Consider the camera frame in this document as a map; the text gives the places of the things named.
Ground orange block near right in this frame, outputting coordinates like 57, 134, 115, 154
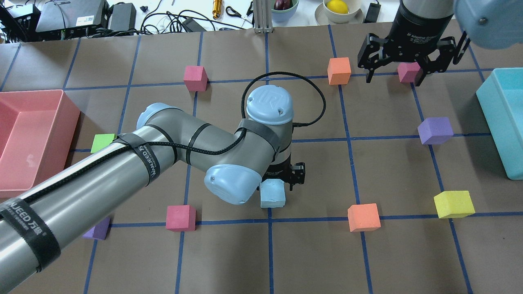
347, 203, 381, 232

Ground magenta block far right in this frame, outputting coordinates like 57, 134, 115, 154
397, 62, 422, 83

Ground brass cylinder tool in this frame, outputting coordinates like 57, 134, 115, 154
212, 0, 223, 19

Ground aluminium frame post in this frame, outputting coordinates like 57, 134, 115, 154
253, 0, 273, 33

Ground black scissors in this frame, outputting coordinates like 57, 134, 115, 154
225, 6, 253, 18

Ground purple block right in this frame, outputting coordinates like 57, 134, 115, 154
417, 117, 454, 145

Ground orange block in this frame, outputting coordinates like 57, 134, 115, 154
327, 56, 352, 85
347, 203, 381, 232

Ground orange block far right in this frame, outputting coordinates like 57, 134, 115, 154
327, 56, 352, 85

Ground light blue block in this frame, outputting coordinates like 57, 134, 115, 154
260, 179, 286, 209

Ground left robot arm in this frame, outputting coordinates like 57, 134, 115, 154
0, 85, 295, 294

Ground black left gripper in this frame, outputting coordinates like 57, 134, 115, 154
262, 155, 306, 192

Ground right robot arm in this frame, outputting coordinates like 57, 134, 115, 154
358, 0, 523, 86

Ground green block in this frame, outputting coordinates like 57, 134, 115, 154
90, 134, 116, 153

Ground cyan plastic bin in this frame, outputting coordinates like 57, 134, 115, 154
476, 67, 523, 180

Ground yellow block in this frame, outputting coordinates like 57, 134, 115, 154
434, 190, 476, 219

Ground black computer box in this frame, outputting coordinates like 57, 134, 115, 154
36, 0, 110, 35

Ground magenta block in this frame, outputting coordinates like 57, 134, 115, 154
397, 62, 422, 83
165, 205, 197, 232

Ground blue bowl with fruit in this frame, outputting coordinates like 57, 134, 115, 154
271, 0, 299, 22

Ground black power adapter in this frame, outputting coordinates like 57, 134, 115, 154
107, 2, 136, 31

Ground purple block near left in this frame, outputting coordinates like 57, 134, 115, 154
82, 216, 111, 240

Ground pink block far left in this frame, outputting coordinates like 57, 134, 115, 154
183, 65, 208, 92

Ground pink plastic bin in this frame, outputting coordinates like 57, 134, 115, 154
0, 89, 80, 199

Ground purple block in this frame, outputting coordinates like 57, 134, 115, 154
82, 216, 111, 240
417, 117, 454, 145

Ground magenta block near left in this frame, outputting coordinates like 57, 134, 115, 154
165, 205, 197, 232

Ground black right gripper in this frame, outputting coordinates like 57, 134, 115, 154
358, 11, 457, 86

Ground bowl with lemon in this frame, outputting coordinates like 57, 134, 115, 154
315, 0, 364, 25

